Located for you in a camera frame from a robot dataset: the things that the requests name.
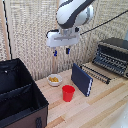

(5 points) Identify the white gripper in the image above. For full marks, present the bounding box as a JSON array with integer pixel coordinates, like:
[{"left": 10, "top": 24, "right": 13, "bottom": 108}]
[{"left": 45, "top": 28, "right": 81, "bottom": 58}]

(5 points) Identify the white bowl with yellow food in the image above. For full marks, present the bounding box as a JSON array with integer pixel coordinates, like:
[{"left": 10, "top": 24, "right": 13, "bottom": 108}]
[{"left": 47, "top": 73, "right": 63, "bottom": 88}]

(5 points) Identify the black wire oven tray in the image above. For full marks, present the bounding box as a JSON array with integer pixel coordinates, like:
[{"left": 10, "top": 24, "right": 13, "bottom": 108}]
[{"left": 92, "top": 53, "right": 128, "bottom": 74}]

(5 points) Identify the toaster oven door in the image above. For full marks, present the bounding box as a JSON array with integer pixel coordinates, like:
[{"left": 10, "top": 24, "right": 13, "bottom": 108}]
[{"left": 79, "top": 63, "right": 112, "bottom": 85}]

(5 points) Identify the dark blue book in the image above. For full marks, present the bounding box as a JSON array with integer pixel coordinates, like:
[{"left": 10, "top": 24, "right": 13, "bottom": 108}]
[{"left": 70, "top": 62, "right": 94, "bottom": 98}]

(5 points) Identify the red plastic cup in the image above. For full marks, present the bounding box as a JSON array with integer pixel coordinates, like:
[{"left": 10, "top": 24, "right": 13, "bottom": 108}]
[{"left": 61, "top": 84, "right": 76, "bottom": 103}]

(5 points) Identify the thin black pole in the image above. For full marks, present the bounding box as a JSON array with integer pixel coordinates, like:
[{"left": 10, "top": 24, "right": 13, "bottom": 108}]
[{"left": 2, "top": 0, "right": 13, "bottom": 61}]

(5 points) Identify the black fabric storage box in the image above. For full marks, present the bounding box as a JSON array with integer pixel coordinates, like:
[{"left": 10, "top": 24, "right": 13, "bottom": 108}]
[{"left": 0, "top": 58, "right": 50, "bottom": 128}]

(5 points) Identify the wooden screen post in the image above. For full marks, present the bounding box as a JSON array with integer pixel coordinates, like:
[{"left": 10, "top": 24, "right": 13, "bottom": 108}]
[{"left": 52, "top": 0, "right": 64, "bottom": 75}]

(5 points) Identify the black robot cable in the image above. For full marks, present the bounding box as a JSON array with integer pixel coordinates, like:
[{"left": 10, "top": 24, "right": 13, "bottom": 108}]
[{"left": 79, "top": 9, "right": 128, "bottom": 36}]

